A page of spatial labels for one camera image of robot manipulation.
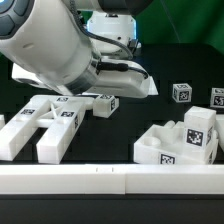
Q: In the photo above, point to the white chair seat part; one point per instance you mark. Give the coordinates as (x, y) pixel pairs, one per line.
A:
(164, 145)

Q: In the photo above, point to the white marker base plate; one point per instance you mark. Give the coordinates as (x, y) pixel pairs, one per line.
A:
(152, 87)

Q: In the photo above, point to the white front barrier rail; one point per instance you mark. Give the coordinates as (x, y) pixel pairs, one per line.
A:
(112, 179)

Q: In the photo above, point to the white chair back frame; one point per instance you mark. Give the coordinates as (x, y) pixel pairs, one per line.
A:
(60, 116)

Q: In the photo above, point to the white part edge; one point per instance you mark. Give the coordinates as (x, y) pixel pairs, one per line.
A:
(2, 121)
(219, 127)

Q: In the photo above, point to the white part left edge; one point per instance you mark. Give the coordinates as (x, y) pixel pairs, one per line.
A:
(2, 121)

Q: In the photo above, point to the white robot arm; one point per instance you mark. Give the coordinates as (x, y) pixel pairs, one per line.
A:
(47, 39)

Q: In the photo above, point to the white part right edge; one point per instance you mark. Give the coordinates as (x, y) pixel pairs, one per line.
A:
(219, 127)

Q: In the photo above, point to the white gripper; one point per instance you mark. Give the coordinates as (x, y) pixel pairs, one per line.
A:
(120, 78)

